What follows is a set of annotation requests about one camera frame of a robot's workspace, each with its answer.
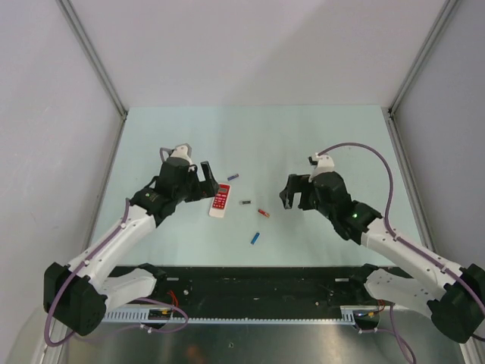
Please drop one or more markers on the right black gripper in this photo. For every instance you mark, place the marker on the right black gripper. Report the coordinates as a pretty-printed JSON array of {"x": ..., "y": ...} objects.
[{"x": 297, "y": 183}]

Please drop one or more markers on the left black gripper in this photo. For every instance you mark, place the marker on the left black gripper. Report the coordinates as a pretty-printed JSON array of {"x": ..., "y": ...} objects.
[{"x": 208, "y": 187}]

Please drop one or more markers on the white red remote control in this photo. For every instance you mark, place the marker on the white red remote control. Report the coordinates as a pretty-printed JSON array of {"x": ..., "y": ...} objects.
[{"x": 220, "y": 201}]

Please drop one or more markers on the blue battery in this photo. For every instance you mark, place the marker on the blue battery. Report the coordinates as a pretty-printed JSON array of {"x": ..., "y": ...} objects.
[{"x": 255, "y": 238}]

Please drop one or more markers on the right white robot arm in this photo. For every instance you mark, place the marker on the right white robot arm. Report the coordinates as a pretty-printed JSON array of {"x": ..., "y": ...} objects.
[{"x": 450, "y": 295}]

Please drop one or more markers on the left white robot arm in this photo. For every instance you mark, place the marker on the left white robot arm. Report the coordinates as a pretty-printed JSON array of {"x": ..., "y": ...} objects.
[{"x": 80, "y": 293}]

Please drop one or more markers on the red battery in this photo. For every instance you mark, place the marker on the red battery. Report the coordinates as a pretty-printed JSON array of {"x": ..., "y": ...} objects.
[{"x": 264, "y": 213}]

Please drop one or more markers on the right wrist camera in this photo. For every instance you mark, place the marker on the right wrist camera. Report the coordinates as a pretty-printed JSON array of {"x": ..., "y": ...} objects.
[{"x": 321, "y": 163}]

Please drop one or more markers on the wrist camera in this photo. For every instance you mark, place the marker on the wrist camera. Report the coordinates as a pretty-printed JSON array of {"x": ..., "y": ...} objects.
[
  {"x": 181, "y": 154},
  {"x": 321, "y": 163}
]

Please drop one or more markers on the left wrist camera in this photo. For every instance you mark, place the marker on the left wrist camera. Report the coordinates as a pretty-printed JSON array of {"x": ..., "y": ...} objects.
[{"x": 181, "y": 154}]

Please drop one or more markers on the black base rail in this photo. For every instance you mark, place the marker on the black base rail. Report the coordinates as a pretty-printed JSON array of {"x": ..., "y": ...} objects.
[{"x": 277, "y": 293}]

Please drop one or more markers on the grey cable duct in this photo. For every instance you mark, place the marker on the grey cable duct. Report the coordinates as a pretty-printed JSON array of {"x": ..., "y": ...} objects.
[{"x": 161, "y": 315}]

